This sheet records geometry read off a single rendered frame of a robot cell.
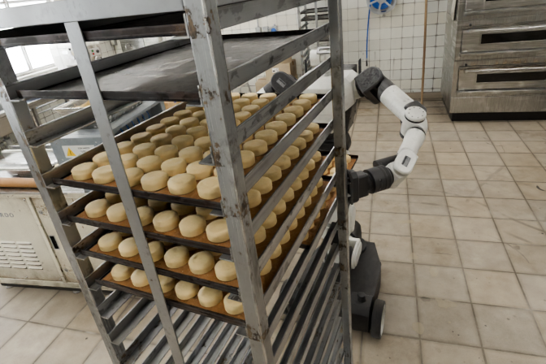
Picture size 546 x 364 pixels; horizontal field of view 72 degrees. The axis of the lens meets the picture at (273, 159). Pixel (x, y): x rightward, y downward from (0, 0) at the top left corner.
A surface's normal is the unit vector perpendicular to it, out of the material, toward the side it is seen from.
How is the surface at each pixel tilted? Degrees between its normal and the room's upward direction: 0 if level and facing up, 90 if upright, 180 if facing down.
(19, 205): 90
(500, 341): 0
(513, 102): 90
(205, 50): 90
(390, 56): 90
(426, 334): 0
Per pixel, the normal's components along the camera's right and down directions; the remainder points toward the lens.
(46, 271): -0.18, 0.44
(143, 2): -0.40, 0.43
